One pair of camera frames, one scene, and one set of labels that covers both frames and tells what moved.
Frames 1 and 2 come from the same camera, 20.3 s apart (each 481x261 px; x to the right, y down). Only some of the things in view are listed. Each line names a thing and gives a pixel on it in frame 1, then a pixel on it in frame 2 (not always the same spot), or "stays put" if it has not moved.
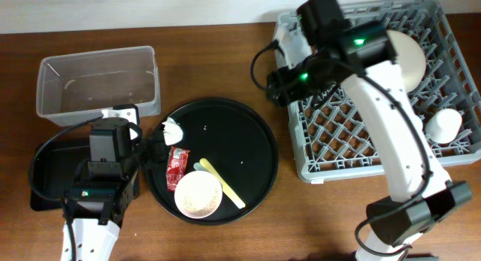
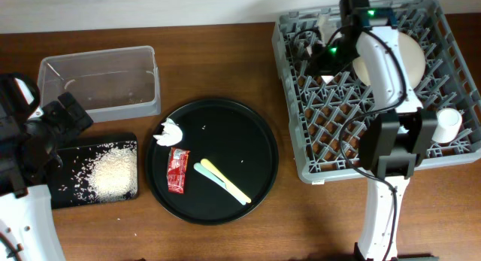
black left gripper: x=151 y=156 → x=57 y=111
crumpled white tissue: x=173 y=132 stays put
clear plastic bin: x=74 y=89 stays put
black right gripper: x=285 y=89 → x=317 y=66
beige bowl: x=411 y=60 stays put
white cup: x=443 y=126 stays put
